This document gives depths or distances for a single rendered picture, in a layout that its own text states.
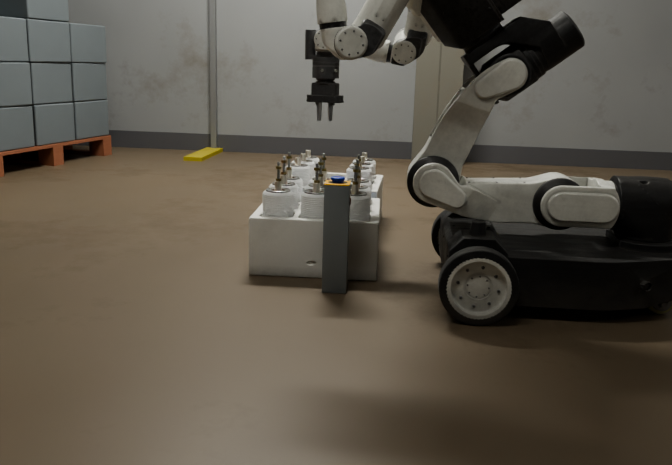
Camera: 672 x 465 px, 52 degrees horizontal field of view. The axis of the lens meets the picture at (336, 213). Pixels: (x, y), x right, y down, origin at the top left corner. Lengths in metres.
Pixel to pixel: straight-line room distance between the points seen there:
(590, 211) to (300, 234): 0.82
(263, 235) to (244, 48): 2.93
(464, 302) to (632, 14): 3.45
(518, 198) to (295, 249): 0.67
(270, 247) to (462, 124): 0.67
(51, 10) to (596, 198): 3.29
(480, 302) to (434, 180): 0.35
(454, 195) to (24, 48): 2.87
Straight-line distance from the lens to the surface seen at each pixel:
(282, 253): 2.09
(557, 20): 1.96
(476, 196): 1.92
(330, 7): 1.67
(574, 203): 1.94
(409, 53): 2.22
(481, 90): 1.88
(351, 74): 4.78
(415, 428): 1.31
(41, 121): 4.27
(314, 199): 2.07
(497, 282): 1.78
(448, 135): 1.92
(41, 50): 4.28
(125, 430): 1.32
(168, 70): 5.04
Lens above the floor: 0.64
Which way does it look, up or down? 12 degrees down
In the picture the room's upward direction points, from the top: 2 degrees clockwise
